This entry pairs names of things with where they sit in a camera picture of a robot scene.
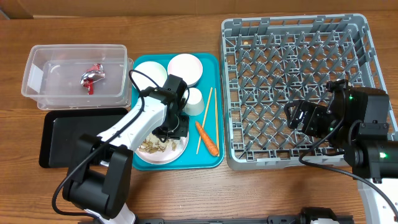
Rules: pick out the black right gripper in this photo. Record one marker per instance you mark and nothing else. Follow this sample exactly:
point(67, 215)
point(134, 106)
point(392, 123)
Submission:
point(315, 117)

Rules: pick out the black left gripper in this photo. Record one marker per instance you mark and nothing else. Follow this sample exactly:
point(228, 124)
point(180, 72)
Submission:
point(180, 131)

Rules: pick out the white cup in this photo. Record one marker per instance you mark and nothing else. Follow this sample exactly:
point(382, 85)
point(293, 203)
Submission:
point(195, 103)

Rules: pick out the white plate with food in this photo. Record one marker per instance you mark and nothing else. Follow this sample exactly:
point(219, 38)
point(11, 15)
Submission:
point(153, 151)

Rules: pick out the pale green bowl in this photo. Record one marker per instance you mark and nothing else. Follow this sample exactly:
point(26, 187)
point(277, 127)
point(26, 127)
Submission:
point(153, 70)

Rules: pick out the pink bowl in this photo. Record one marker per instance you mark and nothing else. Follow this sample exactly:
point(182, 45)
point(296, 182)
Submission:
point(186, 66)

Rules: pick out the red foil wrapper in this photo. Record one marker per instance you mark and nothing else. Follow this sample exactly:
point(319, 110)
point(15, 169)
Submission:
point(92, 75)

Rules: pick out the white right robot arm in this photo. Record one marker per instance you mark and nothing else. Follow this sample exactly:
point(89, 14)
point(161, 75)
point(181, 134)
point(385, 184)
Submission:
point(355, 124)

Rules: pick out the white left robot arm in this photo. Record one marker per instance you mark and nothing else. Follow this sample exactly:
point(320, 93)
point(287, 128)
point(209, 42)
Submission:
point(98, 178)

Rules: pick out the grey dishwasher rack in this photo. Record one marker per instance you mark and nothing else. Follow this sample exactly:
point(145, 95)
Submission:
point(270, 61)

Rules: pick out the orange carrot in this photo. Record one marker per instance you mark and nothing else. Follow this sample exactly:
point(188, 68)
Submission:
point(210, 145)

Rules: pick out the left wooden chopstick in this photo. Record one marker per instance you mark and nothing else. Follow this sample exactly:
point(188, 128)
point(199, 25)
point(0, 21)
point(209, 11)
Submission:
point(204, 118)

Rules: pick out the wooden chopstick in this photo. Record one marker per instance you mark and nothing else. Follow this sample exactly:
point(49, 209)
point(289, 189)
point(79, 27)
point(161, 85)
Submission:
point(216, 124)
point(204, 118)

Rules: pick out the right wooden chopstick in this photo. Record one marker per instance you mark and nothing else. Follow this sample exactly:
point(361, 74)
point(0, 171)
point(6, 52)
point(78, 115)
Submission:
point(216, 124)

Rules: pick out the teal serving tray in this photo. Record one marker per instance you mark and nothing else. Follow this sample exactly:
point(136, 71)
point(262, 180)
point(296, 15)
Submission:
point(189, 159)

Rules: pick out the black tray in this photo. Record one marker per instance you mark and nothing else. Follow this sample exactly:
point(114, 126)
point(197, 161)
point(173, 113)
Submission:
point(63, 128)

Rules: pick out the clear plastic bin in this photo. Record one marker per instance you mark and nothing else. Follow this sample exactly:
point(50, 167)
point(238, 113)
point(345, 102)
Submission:
point(52, 76)

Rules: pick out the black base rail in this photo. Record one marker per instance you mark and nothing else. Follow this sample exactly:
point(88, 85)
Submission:
point(308, 215)

